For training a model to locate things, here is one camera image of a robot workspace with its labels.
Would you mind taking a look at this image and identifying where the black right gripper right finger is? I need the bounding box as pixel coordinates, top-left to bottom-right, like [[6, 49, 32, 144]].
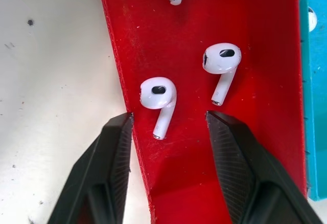
[[205, 110, 322, 224]]

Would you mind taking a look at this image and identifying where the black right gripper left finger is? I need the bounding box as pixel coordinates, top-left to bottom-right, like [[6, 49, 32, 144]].
[[48, 112, 134, 224]]

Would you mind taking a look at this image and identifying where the teal plastic tray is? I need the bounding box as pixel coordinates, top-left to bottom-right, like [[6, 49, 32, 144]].
[[297, 0, 327, 201]]

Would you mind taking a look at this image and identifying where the red plastic tray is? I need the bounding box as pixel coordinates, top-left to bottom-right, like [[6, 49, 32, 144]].
[[96, 0, 308, 224]]

